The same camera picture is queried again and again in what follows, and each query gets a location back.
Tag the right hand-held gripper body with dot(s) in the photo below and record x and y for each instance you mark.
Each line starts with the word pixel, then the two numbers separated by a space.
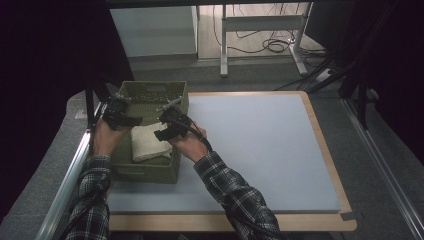
pixel 176 123

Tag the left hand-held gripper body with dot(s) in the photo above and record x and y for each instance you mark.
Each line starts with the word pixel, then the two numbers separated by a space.
pixel 116 113

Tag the cream towel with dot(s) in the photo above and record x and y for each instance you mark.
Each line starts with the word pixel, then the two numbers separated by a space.
pixel 148 145

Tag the green woven basket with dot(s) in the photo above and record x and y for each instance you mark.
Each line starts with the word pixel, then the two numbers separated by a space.
pixel 146 171

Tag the person's right hand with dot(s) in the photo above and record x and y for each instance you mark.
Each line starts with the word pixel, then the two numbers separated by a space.
pixel 191 146

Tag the person's left hand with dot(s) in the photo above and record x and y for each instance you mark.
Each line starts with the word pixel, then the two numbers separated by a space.
pixel 105 140

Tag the black metal stand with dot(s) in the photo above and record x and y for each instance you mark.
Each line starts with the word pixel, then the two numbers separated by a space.
pixel 90 106

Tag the white floor sticker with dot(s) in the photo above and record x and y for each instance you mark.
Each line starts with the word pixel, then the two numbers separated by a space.
pixel 81 115

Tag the dark curtain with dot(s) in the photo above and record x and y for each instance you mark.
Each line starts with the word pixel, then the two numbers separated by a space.
pixel 43 66
pixel 396 66

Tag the white cabinet panel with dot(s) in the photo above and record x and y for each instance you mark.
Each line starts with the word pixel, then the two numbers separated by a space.
pixel 153 31

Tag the light blue foam mat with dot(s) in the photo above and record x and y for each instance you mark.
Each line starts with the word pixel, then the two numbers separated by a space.
pixel 266 146

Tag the white power strip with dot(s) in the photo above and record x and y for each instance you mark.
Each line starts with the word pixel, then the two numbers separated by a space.
pixel 324 75

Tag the black tripod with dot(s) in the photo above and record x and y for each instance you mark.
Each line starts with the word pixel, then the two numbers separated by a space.
pixel 361 100

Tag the black tape piece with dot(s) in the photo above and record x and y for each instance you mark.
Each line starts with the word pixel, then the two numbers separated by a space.
pixel 349 216

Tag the aluminium rail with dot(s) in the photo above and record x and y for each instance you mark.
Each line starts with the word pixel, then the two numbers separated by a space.
pixel 383 166
pixel 66 186

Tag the white metal desk frame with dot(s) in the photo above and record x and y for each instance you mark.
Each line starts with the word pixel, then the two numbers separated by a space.
pixel 261 22

